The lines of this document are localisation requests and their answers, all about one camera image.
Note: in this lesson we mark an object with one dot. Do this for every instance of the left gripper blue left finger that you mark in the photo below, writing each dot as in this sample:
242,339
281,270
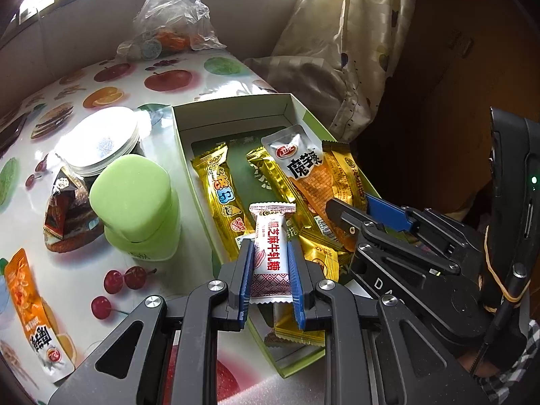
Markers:
247,259

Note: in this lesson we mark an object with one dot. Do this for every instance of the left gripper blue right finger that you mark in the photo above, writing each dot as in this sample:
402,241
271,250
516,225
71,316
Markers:
296,273

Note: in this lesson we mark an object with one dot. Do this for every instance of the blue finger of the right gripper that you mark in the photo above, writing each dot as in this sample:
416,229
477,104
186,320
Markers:
388,214
356,224

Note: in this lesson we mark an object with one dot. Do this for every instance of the pink white sesame candy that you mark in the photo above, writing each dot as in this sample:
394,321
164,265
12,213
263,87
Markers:
271,257

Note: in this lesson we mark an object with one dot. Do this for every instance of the long gold snack bar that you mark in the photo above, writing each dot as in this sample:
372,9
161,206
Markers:
227,210

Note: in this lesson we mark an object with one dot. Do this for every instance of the orange white konjac snack pouch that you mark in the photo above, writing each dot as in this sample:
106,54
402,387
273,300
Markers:
303,162

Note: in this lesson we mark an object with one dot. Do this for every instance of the green shallow cardboard box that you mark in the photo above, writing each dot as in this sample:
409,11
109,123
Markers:
244,150

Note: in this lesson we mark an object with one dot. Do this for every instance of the white red konjac snack pouch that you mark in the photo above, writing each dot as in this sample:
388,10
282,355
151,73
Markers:
37,328

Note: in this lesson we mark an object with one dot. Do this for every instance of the gold yellow biscuit packet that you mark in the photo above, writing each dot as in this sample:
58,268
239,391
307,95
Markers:
347,185

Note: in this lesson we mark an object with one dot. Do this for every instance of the phone mounted on right gripper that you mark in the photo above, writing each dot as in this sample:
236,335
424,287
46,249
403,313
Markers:
513,232

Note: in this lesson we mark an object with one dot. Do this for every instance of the green frosted jar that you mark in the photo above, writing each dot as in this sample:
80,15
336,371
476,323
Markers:
139,208

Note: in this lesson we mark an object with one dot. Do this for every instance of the cream patterned curtain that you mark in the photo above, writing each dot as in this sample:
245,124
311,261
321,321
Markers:
335,56

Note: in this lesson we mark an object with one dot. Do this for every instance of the white-lidded dark jar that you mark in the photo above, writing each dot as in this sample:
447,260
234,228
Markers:
98,140

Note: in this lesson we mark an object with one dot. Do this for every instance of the clear plastic bag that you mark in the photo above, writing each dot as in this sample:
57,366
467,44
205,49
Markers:
164,27

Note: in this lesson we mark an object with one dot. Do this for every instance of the black smartphone on table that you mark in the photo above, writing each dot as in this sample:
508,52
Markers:
11,133

